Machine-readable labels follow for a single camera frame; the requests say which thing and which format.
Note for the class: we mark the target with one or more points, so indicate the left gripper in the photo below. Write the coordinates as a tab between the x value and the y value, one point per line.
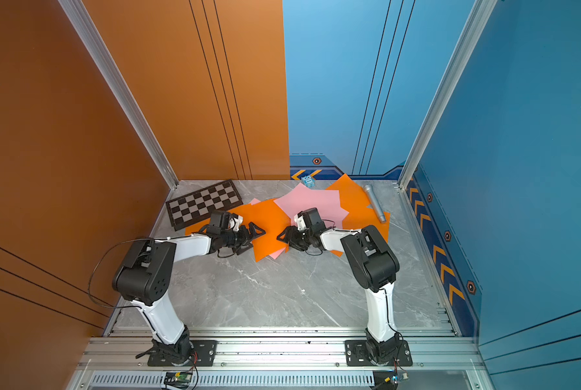
246	241

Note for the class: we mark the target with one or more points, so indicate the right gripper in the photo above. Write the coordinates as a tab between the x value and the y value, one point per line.
290	236

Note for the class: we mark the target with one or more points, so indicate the orange paper front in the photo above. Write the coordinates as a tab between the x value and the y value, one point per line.
268	224

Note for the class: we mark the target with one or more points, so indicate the pink paper top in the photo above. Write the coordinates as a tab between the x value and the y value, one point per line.
301	198

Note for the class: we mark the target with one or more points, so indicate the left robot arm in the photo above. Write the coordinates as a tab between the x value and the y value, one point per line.
143	279

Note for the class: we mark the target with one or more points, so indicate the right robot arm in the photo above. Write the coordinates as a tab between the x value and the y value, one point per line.
374	266

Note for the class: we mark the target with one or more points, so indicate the small blue toy box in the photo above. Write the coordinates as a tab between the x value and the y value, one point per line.
308	181

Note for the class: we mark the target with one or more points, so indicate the orange paper back right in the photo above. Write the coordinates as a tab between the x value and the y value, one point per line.
346	187

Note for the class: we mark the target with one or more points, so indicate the black white chessboard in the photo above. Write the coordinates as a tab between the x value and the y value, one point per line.
195	207

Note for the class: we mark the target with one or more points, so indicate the grey metal cylinder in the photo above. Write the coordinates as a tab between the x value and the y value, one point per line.
375	204

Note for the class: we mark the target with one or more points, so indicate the green circuit board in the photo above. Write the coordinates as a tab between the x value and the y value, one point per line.
178	380

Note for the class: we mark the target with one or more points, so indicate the right small circuit board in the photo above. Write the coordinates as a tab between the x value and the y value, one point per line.
388	380

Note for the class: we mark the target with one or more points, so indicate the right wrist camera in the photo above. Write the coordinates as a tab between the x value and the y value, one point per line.
300	222

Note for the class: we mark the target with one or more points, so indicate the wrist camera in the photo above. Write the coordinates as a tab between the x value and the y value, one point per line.
300	222
234	222

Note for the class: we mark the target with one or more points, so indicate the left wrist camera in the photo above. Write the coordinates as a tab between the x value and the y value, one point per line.
234	222

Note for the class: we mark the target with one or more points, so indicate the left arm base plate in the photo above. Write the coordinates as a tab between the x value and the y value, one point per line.
183	354

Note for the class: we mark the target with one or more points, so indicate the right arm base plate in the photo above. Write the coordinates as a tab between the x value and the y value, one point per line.
369	353

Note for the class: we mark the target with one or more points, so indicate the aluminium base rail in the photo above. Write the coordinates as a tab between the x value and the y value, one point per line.
284	348

